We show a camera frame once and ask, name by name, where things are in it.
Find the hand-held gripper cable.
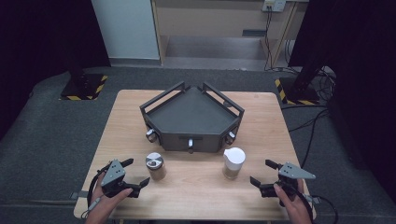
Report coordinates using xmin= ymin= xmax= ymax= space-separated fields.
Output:
xmin=80 ymin=167 xmax=110 ymax=219
xmin=298 ymin=186 xmax=339 ymax=224

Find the person's left hand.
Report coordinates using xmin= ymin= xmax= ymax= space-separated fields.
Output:
xmin=89 ymin=182 xmax=134 ymax=219

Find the black floor cable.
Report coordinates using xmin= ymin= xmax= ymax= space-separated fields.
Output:
xmin=288 ymin=105 xmax=332 ymax=169

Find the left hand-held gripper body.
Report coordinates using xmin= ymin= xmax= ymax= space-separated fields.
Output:
xmin=101 ymin=159 xmax=141 ymax=199

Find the left hand-held gripper cable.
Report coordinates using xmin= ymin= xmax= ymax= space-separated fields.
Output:
xmin=80 ymin=167 xmax=110 ymax=219

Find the white panel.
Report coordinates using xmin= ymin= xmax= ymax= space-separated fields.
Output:
xmin=91 ymin=0 xmax=161 ymax=61

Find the glass jar with white lid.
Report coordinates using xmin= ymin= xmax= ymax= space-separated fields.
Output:
xmin=221 ymin=147 xmax=247 ymax=180

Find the dark grey corner rack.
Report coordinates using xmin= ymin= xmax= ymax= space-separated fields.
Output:
xmin=139 ymin=80 xmax=246 ymax=155

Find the wall power outlet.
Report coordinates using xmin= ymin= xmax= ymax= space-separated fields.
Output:
xmin=262 ymin=0 xmax=287 ymax=13

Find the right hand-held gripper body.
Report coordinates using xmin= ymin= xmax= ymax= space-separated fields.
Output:
xmin=260 ymin=161 xmax=317 ymax=207

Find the black curtain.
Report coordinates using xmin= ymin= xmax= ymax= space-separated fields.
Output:
xmin=289 ymin=0 xmax=396 ymax=204
xmin=0 ymin=0 xmax=111 ymax=140

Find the black cable from outlet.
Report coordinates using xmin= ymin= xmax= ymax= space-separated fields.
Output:
xmin=263 ymin=8 xmax=276 ymax=71

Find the grey table bracket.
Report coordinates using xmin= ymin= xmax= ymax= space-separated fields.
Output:
xmin=303 ymin=193 xmax=321 ymax=205
xmin=69 ymin=190 xmax=90 ymax=201

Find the tangle of black cables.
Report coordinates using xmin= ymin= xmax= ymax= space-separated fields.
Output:
xmin=309 ymin=65 xmax=338 ymax=104

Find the person's right hand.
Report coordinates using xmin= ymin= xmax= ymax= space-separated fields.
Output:
xmin=273 ymin=179 xmax=313 ymax=219

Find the small silver can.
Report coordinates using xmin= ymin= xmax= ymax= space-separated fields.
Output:
xmin=145 ymin=151 xmax=167 ymax=182

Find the black stand with striped base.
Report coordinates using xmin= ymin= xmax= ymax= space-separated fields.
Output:
xmin=59 ymin=46 xmax=109 ymax=102
xmin=274 ymin=55 xmax=332 ymax=106

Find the right hand-held gripper cable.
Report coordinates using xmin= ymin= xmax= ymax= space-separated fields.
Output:
xmin=298 ymin=186 xmax=339 ymax=224

